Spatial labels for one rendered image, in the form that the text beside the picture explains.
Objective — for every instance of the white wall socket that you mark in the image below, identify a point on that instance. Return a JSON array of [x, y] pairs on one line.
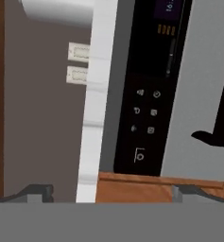
[[77, 75], [79, 51]]

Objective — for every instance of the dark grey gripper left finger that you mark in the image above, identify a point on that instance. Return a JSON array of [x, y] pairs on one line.
[[39, 193]]

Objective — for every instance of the grey dishwasher door, black panel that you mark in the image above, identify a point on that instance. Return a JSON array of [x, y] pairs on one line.
[[198, 94]]

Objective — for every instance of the white cylindrical object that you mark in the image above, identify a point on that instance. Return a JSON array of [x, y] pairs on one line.
[[60, 11]]

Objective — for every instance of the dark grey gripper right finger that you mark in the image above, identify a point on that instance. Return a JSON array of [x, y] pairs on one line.
[[186, 193]]

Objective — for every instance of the wooden cupboard front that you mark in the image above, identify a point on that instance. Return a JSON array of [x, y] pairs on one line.
[[132, 189]]

